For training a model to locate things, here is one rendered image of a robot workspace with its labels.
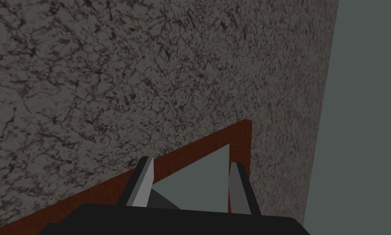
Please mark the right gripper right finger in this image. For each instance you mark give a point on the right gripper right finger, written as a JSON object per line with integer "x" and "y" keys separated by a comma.
{"x": 240, "y": 195}

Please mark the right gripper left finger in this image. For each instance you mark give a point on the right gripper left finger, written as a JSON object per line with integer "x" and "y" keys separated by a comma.
{"x": 140, "y": 189}

